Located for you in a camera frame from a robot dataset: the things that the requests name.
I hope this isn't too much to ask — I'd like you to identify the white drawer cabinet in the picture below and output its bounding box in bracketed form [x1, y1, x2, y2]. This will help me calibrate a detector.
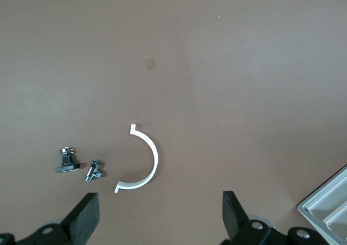
[297, 163, 347, 245]

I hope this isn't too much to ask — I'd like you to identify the black switch component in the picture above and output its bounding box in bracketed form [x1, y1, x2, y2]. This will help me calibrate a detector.
[55, 146, 81, 173]

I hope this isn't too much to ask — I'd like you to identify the white semicircular plastic bracket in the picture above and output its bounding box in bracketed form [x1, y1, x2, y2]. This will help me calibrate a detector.
[113, 123, 159, 194]

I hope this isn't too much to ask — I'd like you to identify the small metal fitting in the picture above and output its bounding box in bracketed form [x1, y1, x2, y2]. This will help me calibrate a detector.
[85, 159, 104, 183]

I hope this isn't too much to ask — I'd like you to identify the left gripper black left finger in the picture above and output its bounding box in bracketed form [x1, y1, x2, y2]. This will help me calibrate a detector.
[16, 192, 100, 245]

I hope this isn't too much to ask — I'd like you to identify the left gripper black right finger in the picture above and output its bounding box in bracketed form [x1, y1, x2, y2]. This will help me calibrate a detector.
[222, 190, 272, 245]

